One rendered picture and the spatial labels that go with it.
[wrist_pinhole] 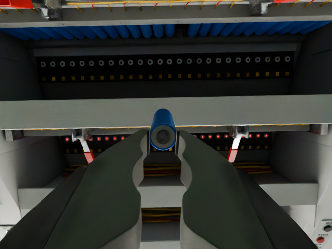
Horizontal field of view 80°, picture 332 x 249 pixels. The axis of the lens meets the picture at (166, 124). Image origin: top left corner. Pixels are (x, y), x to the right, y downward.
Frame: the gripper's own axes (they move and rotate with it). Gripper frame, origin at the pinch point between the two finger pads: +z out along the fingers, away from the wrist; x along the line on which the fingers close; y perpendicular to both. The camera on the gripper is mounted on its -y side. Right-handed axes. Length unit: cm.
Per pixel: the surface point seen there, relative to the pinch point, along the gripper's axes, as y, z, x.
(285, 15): -7.5, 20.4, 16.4
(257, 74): 3.2, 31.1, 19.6
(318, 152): 16.1, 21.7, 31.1
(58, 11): -6.9, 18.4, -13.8
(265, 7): -8.1, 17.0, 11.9
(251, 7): -8.1, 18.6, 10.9
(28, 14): -6.4, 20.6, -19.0
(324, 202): 25.2, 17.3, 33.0
